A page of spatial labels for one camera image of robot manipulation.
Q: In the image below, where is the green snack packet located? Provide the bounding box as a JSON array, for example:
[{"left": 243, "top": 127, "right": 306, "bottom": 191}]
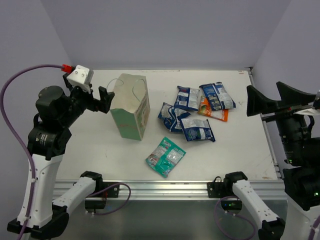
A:
[{"left": 145, "top": 137, "right": 186, "bottom": 178}]

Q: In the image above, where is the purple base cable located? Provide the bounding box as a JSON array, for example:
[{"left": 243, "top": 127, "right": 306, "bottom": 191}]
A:
[
  {"left": 212, "top": 194, "right": 256, "bottom": 240},
  {"left": 84, "top": 182, "right": 132, "bottom": 217}
]

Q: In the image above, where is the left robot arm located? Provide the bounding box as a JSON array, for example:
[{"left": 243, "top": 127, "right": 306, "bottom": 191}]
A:
[{"left": 0, "top": 65, "right": 289, "bottom": 240}]

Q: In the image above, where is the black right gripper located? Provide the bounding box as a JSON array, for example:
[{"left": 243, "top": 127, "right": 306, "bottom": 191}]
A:
[{"left": 249, "top": 80, "right": 320, "bottom": 165}]

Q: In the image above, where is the aluminium mounting rail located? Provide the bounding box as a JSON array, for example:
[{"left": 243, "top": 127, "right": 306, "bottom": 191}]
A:
[{"left": 52, "top": 178, "right": 291, "bottom": 201}]

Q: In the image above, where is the orange snack packet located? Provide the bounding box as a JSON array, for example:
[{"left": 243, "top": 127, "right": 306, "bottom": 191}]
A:
[{"left": 197, "top": 96, "right": 229, "bottom": 122}]

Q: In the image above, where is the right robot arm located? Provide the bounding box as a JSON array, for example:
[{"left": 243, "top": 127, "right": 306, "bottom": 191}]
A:
[{"left": 222, "top": 81, "right": 320, "bottom": 240}]

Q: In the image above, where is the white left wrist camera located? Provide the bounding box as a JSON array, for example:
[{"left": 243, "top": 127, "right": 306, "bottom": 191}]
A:
[{"left": 67, "top": 65, "right": 94, "bottom": 94}]

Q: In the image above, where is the black base bracket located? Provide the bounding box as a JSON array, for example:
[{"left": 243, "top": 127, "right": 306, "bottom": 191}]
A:
[
  {"left": 206, "top": 176, "right": 226, "bottom": 199},
  {"left": 98, "top": 182, "right": 120, "bottom": 199}
]

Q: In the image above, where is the black left base bracket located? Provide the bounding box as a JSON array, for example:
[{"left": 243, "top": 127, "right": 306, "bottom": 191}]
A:
[{"left": 98, "top": 182, "right": 120, "bottom": 199}]

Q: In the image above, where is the green paper gift bag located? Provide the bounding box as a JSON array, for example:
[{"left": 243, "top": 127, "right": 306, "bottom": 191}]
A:
[{"left": 110, "top": 73, "right": 151, "bottom": 141}]

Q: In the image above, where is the blue white snack packet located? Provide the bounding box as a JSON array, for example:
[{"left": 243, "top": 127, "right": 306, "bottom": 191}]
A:
[
  {"left": 157, "top": 102, "right": 191, "bottom": 133},
  {"left": 173, "top": 85, "right": 200, "bottom": 111},
  {"left": 199, "top": 82, "right": 236, "bottom": 111}
]

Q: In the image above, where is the dark blue snack packet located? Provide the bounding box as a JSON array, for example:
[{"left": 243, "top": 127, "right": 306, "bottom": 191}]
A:
[{"left": 180, "top": 118, "right": 216, "bottom": 142}]

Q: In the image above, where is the black right base bracket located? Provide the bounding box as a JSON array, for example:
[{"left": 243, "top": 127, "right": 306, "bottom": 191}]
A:
[{"left": 206, "top": 176, "right": 226, "bottom": 199}]

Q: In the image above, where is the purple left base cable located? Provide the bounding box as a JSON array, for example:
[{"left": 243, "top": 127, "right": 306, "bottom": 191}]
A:
[{"left": 84, "top": 182, "right": 132, "bottom": 217}]

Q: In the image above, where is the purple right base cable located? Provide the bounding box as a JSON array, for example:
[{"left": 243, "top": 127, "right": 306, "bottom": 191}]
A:
[{"left": 212, "top": 194, "right": 256, "bottom": 240}]

